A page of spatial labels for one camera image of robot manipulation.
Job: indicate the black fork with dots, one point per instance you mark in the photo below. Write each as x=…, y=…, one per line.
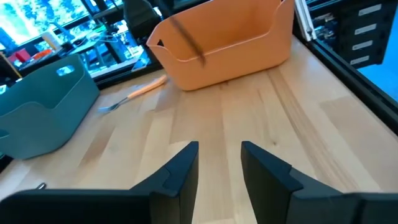
x=189, y=43

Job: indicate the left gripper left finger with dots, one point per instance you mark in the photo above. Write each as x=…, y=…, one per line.
x=168, y=202

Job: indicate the blue-grey plastic bin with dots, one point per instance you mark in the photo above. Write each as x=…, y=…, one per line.
x=46, y=124

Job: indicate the black drawer cabinet white labels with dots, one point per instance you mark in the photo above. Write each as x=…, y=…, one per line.
x=342, y=37

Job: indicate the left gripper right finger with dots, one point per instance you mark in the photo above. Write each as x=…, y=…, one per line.
x=276, y=202

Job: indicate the orange plastic bin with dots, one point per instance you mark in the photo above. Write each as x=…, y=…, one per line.
x=233, y=62

